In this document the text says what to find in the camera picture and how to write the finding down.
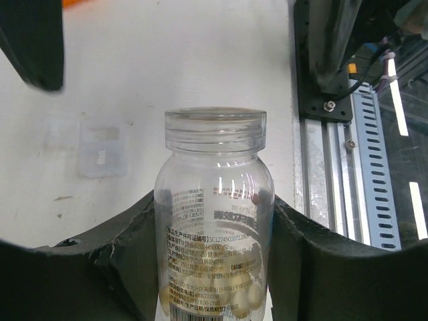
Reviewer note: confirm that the grey slotted cable duct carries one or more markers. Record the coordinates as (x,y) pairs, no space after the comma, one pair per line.
(373,180)

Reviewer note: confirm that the orange pill organizer box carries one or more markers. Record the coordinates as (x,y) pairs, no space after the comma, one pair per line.
(66,4)

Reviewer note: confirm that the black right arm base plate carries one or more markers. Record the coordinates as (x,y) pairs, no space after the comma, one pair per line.
(321,100)

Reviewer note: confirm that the aluminium mounting rail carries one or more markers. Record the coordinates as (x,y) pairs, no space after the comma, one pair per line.
(328,178)

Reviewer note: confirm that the clear glass pill vial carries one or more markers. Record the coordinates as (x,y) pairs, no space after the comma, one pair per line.
(214,208)

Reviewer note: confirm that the clear pill organizer box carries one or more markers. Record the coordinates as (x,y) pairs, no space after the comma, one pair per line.
(98,144)

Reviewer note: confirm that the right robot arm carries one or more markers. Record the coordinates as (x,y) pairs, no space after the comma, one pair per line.
(375,19)

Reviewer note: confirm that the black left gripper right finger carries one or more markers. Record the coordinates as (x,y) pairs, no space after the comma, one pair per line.
(317,274)

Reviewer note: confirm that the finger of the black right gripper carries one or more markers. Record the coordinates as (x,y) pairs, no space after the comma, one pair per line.
(32,39)

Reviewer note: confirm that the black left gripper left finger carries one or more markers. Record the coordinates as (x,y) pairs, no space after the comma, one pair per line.
(106,273)

